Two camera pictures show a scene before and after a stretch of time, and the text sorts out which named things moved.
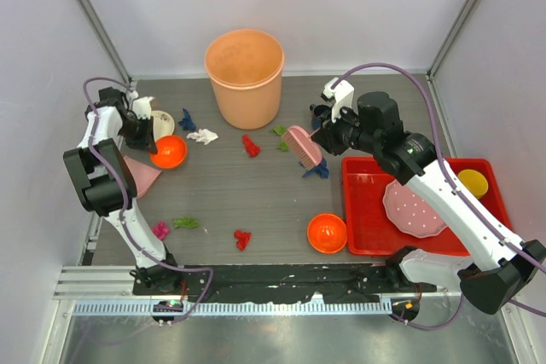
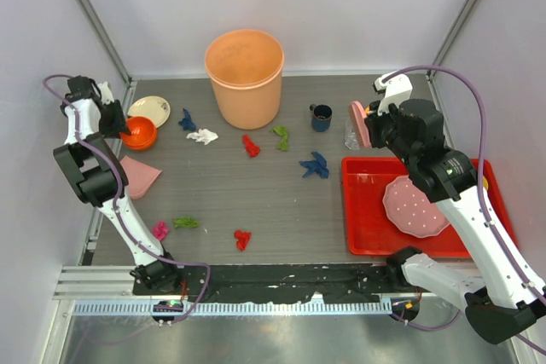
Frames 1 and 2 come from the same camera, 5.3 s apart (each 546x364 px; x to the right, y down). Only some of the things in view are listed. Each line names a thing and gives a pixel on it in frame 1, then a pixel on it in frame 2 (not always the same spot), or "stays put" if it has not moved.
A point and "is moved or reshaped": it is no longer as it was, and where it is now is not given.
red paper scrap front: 241,238 stays put
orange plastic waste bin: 245,66 stays put
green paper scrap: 281,130 stays put
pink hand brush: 307,149 is moved or reshaped
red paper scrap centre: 252,148 stays put
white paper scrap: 204,135 stays put
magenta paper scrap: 160,230 stays put
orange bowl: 171,151 is moved or reshaped
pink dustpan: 143,176 stays put
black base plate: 276,283 stays put
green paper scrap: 185,222 stays put
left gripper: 148,141 → 120,126
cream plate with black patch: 164,124 → 154,107
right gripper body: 341,134 → 385,128
